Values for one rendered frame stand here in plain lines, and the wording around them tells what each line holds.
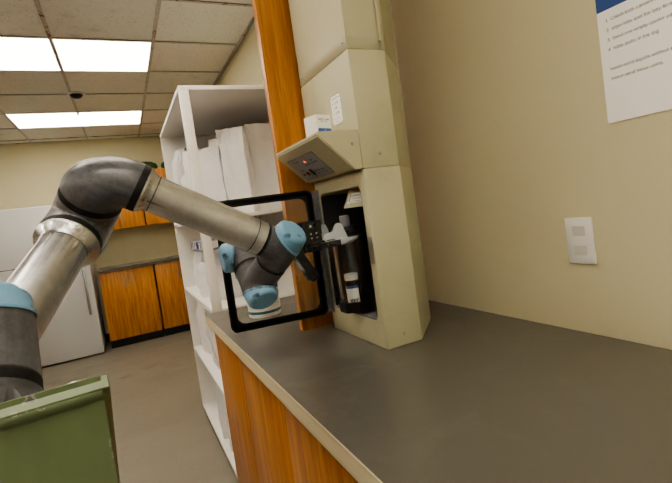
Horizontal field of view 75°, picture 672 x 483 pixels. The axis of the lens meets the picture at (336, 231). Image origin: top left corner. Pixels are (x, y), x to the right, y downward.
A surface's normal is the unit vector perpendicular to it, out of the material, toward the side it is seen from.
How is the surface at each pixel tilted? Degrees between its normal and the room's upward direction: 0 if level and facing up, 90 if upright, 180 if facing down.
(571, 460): 0
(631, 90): 90
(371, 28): 90
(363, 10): 90
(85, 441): 90
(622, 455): 0
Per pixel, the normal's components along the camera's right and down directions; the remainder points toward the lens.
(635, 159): -0.89, 0.14
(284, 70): 0.44, -0.01
